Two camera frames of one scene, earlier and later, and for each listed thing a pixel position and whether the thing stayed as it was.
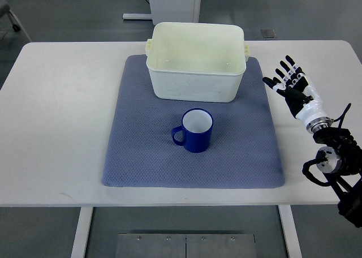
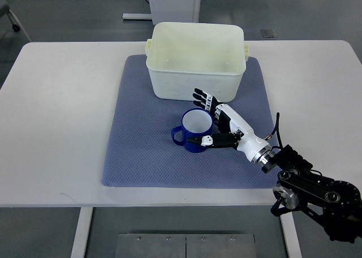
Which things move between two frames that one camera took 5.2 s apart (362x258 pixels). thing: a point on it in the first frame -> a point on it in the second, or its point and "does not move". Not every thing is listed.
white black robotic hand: (301, 97) -> (234, 132)
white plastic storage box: (197, 61) does not move
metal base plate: (185, 245) does not move
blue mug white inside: (197, 125) does not move
